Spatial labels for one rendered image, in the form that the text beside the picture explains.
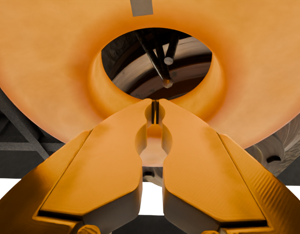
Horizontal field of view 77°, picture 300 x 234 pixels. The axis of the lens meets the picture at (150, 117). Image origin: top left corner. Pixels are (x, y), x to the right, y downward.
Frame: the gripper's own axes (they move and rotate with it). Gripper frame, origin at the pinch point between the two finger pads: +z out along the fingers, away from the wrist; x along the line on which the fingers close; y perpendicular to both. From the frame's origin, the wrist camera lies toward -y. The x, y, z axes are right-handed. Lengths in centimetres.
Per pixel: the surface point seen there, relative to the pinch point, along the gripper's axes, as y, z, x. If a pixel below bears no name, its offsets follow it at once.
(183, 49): 0.9, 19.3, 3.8
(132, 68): 4.3, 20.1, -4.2
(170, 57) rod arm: -0.4, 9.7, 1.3
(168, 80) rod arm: 2.3, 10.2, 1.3
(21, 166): 572, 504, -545
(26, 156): 560, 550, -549
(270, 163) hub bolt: 19.7, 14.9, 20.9
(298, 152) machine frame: 46, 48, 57
